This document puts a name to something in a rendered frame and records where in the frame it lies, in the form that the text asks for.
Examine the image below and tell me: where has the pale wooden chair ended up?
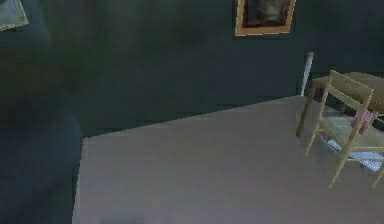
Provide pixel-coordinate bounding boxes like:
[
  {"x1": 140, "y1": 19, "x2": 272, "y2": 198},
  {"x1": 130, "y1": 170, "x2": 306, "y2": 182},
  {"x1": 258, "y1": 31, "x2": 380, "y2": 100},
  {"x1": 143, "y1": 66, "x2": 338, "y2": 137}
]
[{"x1": 304, "y1": 69, "x2": 384, "y2": 190}]

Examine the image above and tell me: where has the orange framed dark picture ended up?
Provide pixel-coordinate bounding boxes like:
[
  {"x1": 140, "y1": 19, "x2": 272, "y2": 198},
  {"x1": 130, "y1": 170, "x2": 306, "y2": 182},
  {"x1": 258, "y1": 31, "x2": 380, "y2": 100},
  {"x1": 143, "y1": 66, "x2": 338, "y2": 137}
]
[{"x1": 234, "y1": 0, "x2": 297, "y2": 37}]

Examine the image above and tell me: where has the pink cloth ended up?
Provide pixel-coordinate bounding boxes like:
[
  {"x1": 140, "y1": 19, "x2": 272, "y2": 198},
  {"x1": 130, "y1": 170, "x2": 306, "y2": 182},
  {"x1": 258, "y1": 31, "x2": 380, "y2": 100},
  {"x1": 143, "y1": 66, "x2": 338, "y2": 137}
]
[{"x1": 350, "y1": 110, "x2": 374, "y2": 135}]

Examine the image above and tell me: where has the brown wooden table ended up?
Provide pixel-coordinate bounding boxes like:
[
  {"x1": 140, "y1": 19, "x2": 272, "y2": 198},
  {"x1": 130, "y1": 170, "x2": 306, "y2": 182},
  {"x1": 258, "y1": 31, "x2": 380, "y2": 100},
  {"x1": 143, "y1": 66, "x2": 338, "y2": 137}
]
[{"x1": 295, "y1": 71, "x2": 384, "y2": 138}]

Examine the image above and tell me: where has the pale framed grey picture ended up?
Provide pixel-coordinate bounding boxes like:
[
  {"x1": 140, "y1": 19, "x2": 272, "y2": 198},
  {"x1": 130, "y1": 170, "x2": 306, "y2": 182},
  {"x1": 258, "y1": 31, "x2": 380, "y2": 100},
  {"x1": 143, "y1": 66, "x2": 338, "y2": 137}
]
[{"x1": 0, "y1": 0, "x2": 30, "y2": 32}]

